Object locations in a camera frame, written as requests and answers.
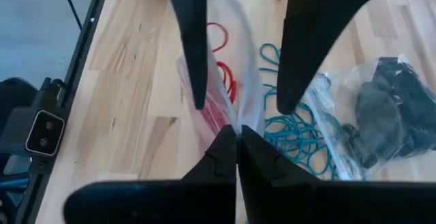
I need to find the small black camera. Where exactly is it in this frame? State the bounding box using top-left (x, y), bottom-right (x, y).
top-left (0, 76), bottom-right (67, 159)

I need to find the green rubber bands heap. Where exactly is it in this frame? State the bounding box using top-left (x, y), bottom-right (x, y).
top-left (257, 42), bottom-right (341, 180)

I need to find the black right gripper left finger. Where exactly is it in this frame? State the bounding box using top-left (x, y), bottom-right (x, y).
top-left (63, 125), bottom-right (238, 224)

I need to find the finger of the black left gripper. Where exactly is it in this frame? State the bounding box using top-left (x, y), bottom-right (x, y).
top-left (163, 0), bottom-right (208, 111)
top-left (276, 0), bottom-right (423, 116)

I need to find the thin black floor cable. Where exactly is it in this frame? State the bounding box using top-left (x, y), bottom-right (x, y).
top-left (57, 0), bottom-right (84, 31)

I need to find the clear plastic zip bag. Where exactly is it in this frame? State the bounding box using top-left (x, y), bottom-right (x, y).
top-left (175, 0), bottom-right (268, 150)
top-left (305, 52), bottom-right (436, 182)

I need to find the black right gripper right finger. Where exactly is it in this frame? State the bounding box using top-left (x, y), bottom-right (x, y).
top-left (238, 125), bottom-right (436, 224)

